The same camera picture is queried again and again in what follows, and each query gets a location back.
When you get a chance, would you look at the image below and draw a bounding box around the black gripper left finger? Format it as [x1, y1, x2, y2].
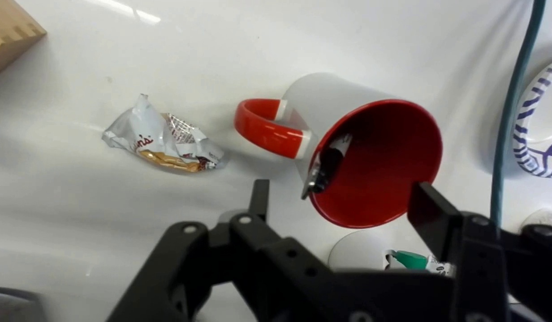
[105, 178, 334, 322]

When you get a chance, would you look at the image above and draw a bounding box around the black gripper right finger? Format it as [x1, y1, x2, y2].
[406, 181, 552, 322]

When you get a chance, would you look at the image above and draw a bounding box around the black marker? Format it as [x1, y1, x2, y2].
[298, 131, 354, 203]

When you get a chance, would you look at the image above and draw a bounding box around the patterned paper cup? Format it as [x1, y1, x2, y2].
[517, 208, 552, 233]

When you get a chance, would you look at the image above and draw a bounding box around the green and red packet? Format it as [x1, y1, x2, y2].
[383, 249, 433, 276]

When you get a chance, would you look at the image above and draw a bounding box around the crumpled silver snack wrapper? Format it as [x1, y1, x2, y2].
[100, 92, 227, 176]

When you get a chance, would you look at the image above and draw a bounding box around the blue patterned white bowl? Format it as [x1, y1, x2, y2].
[510, 56, 552, 181]

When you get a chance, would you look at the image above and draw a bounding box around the silver domed appliance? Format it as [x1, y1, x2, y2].
[0, 285, 46, 322]

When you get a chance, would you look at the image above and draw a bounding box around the wooden packet box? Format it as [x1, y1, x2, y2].
[0, 0, 48, 83]

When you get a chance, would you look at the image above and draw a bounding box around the white mug with red handle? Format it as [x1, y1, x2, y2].
[232, 72, 444, 231]

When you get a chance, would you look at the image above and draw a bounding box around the long thin counter cable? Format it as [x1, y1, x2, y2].
[488, 0, 548, 235]

